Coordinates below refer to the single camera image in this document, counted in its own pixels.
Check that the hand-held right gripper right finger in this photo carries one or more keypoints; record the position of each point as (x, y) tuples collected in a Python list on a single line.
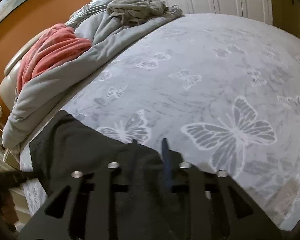
[(167, 165)]

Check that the framed wall picture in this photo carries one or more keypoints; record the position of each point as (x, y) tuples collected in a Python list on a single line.
[(15, 2)]

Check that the pink blanket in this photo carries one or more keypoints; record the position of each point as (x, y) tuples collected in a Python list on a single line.
[(50, 47)]

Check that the beige padded headboard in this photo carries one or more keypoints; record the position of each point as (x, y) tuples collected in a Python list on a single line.
[(10, 80)]

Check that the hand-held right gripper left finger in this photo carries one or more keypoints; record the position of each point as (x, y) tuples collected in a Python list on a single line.
[(133, 170)]

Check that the grey butterfly print blanket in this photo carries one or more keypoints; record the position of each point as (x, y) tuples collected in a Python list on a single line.
[(190, 67)]

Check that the grey duvet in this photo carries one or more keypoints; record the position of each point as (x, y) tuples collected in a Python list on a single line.
[(65, 80)]

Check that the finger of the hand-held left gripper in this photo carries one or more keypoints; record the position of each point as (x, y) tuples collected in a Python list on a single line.
[(17, 177)]

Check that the dark grey towel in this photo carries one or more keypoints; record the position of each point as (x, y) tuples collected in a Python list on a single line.
[(90, 145)]

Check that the crumpled grey garment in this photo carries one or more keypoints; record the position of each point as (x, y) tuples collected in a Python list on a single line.
[(135, 7)]

